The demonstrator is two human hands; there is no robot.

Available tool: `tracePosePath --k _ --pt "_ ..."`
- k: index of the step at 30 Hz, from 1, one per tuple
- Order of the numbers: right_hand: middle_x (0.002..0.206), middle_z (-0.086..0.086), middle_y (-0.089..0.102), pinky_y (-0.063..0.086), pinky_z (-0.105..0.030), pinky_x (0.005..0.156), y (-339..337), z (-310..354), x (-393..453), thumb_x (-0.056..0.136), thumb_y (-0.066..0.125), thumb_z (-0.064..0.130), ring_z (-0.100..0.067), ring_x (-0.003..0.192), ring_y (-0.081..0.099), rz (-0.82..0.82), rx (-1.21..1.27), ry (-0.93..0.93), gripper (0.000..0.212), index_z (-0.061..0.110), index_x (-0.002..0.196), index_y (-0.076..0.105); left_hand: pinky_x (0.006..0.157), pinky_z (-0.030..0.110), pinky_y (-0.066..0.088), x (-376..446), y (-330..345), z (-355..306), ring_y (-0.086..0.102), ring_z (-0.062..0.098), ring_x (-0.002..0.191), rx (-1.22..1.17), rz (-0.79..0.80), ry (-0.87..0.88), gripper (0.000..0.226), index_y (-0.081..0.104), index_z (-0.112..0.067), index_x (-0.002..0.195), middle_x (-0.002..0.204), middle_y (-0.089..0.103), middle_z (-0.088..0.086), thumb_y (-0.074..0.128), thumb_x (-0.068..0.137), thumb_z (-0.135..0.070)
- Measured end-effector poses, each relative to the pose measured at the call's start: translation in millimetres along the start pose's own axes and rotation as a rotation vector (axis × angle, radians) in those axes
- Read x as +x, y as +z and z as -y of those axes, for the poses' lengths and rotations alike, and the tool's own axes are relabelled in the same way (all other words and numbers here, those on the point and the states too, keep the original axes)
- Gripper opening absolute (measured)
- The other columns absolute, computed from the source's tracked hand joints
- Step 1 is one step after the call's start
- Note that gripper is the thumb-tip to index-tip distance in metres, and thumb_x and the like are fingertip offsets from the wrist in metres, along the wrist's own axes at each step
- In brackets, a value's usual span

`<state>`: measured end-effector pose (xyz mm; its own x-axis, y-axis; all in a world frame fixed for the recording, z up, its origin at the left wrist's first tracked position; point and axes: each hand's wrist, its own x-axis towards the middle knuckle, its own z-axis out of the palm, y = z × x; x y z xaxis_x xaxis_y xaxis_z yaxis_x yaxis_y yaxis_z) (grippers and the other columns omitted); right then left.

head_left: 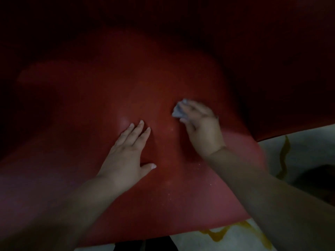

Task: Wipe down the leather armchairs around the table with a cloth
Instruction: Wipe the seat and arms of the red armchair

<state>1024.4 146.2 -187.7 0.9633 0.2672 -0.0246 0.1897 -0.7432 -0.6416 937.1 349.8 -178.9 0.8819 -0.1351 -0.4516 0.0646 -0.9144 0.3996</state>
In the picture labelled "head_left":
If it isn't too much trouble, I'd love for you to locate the person's right hand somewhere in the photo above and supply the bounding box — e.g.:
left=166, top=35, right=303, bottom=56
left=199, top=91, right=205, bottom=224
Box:
left=178, top=99, right=226, bottom=158

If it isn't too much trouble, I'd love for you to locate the person's left hand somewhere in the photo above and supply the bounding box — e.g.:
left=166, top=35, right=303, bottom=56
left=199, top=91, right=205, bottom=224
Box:
left=96, top=120, right=157, bottom=197

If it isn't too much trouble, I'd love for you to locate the small grey wiping cloth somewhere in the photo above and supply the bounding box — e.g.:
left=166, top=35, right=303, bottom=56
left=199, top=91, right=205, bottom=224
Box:
left=171, top=98, right=189, bottom=119

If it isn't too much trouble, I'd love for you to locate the person's left forearm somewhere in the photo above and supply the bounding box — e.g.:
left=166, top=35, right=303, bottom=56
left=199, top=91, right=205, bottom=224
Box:
left=0, top=176, right=122, bottom=251

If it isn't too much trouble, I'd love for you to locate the person's right forearm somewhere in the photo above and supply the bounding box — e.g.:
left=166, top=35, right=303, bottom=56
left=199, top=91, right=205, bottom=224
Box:
left=203, top=146, right=335, bottom=251

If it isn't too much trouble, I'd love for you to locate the red plastic chair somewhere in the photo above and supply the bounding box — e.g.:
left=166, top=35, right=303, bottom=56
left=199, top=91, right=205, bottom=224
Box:
left=0, top=21, right=335, bottom=248

